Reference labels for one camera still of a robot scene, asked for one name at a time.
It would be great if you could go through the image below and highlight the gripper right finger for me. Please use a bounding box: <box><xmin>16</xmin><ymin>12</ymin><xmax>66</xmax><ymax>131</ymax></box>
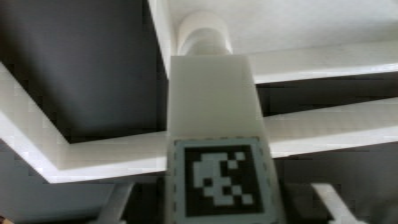
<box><xmin>311</xmin><ymin>183</ymin><xmax>368</xmax><ymax>224</ymax></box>

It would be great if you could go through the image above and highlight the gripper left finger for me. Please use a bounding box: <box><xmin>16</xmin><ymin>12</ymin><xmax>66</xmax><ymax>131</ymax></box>
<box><xmin>87</xmin><ymin>183</ymin><xmax>135</xmax><ymax>224</ymax></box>

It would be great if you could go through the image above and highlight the white desk top tray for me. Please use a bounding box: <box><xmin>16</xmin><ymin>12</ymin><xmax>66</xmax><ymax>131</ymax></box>
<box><xmin>147</xmin><ymin>0</ymin><xmax>398</xmax><ymax>83</ymax></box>

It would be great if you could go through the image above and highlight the white front fence bar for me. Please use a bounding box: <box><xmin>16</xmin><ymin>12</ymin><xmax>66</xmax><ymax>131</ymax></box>
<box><xmin>0</xmin><ymin>64</ymin><xmax>398</xmax><ymax>184</ymax></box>

